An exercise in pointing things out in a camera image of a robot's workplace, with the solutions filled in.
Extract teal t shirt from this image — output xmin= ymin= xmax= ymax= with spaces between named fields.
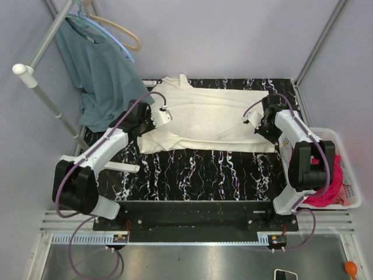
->
xmin=55 ymin=19 xmax=148 ymax=132

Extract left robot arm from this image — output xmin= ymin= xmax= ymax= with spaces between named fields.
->
xmin=52 ymin=99 xmax=156 ymax=231

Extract orange maraca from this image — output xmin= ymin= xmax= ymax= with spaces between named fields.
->
xmin=344 ymin=261 xmax=358 ymax=280

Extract white t shirt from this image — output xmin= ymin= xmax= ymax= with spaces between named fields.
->
xmin=138 ymin=74 xmax=275 ymax=154

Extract tan wooden hanger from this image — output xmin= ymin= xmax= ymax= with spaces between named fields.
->
xmin=82 ymin=0 xmax=142 ymax=52

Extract metal clothes rack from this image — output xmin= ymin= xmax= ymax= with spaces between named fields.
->
xmin=12 ymin=0 xmax=140 ymax=173

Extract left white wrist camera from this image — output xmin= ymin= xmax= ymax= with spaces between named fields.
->
xmin=151 ymin=109 xmax=173 ymax=128

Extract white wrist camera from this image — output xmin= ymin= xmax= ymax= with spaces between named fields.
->
xmin=242 ymin=111 xmax=263 ymax=128
xmin=151 ymin=109 xmax=173 ymax=128

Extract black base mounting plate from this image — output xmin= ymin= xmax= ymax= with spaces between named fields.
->
xmin=93 ymin=201 xmax=299 ymax=243

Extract green hanger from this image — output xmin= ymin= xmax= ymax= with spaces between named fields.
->
xmin=66 ymin=0 xmax=107 ymax=38

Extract pink t shirt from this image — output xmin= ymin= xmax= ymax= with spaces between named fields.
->
xmin=288 ymin=153 xmax=344 ymax=208

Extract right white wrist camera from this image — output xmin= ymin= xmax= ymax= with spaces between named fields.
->
xmin=242 ymin=111 xmax=263 ymax=128

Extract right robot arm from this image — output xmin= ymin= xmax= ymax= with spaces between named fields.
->
xmin=255 ymin=94 xmax=335 ymax=232

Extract white laundry basket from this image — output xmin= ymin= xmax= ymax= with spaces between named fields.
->
xmin=279 ymin=127 xmax=362 ymax=209

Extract blue plastic hanger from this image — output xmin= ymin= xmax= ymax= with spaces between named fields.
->
xmin=67 ymin=10 xmax=136 ymax=63

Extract white cable duct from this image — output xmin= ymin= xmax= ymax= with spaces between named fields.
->
xmin=52 ymin=233 xmax=129 ymax=246

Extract smartphone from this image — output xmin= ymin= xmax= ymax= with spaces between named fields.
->
xmin=274 ymin=269 xmax=298 ymax=280

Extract aluminium corner frame post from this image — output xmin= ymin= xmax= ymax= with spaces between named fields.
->
xmin=294 ymin=0 xmax=349 ymax=87

